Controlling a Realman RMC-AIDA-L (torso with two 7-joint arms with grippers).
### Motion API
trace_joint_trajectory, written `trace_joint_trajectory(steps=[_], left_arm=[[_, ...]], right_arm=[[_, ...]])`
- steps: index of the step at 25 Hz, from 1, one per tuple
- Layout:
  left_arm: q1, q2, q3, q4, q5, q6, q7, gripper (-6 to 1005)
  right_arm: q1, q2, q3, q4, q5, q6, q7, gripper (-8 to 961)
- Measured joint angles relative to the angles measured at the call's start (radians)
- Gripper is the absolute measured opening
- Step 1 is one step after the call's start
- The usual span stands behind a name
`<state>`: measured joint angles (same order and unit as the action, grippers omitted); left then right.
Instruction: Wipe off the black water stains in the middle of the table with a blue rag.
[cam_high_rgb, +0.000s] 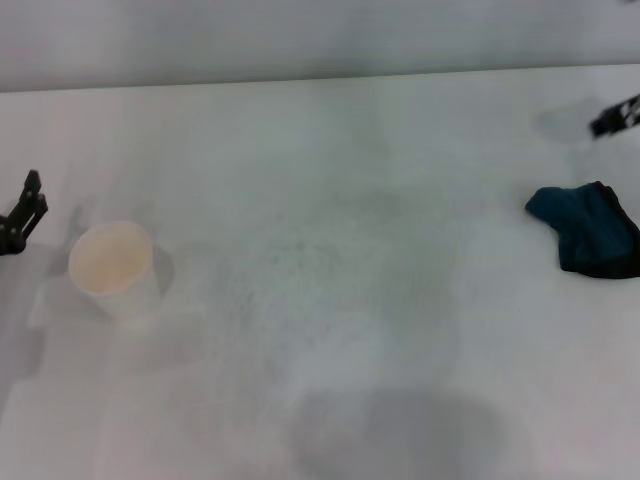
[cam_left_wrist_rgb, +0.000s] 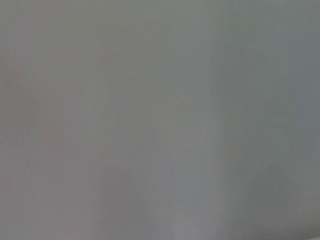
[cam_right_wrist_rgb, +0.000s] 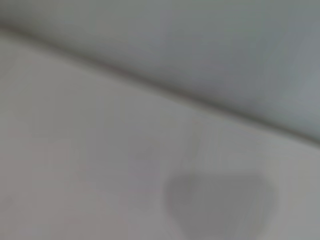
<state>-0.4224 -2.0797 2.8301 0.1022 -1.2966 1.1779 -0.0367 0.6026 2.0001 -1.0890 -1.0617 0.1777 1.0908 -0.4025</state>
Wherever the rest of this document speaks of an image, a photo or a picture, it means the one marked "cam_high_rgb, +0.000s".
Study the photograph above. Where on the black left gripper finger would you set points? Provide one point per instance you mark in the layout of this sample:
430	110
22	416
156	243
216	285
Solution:
25	212

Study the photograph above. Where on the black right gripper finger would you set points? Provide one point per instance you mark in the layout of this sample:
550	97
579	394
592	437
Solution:
617	116

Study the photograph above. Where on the white paper cup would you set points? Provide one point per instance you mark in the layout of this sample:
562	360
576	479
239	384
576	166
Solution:
112	267

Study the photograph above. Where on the blue rag with black edge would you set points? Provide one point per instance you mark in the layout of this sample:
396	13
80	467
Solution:
587	227

